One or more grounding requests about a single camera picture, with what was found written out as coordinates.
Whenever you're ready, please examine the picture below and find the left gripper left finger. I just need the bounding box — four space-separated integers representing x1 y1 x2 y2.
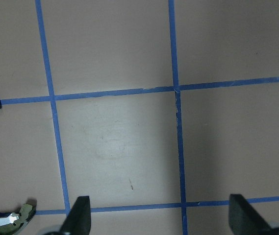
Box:
60 196 91 235

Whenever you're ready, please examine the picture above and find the green curved brake shoe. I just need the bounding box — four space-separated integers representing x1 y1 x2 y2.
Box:
0 199 37 235

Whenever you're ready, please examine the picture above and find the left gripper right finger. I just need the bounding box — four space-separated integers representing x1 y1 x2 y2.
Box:
228 194 272 235

